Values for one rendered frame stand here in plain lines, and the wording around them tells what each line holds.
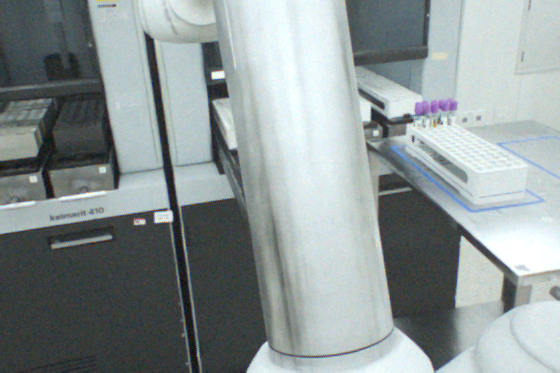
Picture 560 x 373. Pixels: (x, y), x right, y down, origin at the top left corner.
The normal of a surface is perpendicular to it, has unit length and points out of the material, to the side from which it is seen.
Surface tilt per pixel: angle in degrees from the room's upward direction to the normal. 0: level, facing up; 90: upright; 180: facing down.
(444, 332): 0
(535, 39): 90
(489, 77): 90
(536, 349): 30
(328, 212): 69
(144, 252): 90
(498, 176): 90
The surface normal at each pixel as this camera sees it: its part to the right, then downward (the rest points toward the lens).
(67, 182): 0.24, 0.37
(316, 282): -0.10, 0.05
